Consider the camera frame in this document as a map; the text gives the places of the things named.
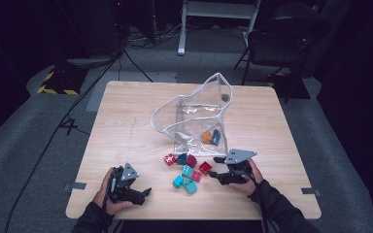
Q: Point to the grey tape piece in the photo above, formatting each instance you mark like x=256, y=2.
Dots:
x=311, y=191
x=77, y=186

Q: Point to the black base yellow striped edge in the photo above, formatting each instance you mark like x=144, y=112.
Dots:
x=291, y=89
x=61, y=81

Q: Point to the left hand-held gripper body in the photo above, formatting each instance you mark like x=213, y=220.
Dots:
x=123, y=184

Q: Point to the clear plastic bag white trim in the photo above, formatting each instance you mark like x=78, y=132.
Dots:
x=191, y=123

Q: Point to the small cyan toy block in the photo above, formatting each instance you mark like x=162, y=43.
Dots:
x=178, y=181

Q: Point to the person's left hand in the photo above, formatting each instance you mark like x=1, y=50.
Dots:
x=103, y=195

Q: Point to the person's right hand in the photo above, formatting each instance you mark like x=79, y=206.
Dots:
x=251, y=187

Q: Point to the orange toy block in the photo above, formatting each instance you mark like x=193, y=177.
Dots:
x=207, y=136

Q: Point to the red toy block white dots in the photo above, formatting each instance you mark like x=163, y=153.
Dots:
x=169, y=159

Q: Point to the black equipment stand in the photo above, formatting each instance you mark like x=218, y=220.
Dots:
x=94, y=29

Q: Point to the dark blue toy block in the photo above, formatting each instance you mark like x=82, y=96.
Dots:
x=181, y=159

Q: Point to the white desk frame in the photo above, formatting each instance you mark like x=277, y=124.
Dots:
x=182, y=32

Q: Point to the magenta toy block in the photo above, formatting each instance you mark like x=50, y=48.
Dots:
x=191, y=160

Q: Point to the teal toy block white dots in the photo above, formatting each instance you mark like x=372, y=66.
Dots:
x=187, y=171

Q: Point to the pink toy block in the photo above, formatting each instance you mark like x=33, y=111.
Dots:
x=196, y=176

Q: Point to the long blue toy block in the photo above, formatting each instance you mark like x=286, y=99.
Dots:
x=216, y=137

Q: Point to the black chair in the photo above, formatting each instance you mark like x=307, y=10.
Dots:
x=278, y=45

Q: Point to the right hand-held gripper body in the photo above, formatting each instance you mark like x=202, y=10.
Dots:
x=239, y=171

